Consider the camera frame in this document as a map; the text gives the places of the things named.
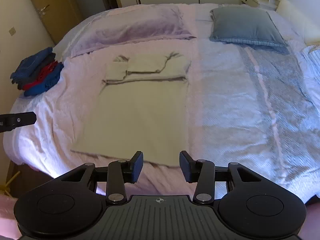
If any bright blue folded garment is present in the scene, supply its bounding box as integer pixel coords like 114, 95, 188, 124
24, 64, 65, 97

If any denim blue folded garment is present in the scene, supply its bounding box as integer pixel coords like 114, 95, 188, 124
10, 47, 54, 85

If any blue-grey pillow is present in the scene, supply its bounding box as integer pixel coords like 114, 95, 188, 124
209, 6, 289, 49

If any brown wooden door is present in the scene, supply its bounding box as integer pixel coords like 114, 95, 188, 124
22, 0, 84, 45

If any blue striped quilt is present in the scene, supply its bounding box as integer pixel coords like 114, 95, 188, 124
300, 44, 320, 108

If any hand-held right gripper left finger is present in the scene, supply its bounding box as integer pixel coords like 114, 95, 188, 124
56, 151, 144, 204

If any lavender fleece blanket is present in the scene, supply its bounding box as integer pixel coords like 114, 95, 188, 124
70, 5, 197, 59

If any red folded garment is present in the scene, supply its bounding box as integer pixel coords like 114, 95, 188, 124
22, 60, 63, 92

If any pale wooden stick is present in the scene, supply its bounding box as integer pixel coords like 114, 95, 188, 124
3, 171, 22, 195

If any white padded headboard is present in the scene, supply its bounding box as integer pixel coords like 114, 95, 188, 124
276, 0, 320, 47

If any dark grey folded garment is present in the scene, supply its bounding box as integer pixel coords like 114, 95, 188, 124
17, 54, 58, 90

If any bed with patterned duvet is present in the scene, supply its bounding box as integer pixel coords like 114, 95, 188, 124
10, 2, 313, 198

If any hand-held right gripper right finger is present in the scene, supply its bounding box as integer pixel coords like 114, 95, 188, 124
179, 151, 265, 204

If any off-white shirt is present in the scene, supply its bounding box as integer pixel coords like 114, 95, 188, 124
70, 51, 192, 167

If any pink fuzzy clothing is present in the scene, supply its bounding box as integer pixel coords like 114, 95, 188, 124
0, 195, 22, 240

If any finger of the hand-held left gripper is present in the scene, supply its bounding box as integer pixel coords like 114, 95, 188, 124
0, 111, 37, 133

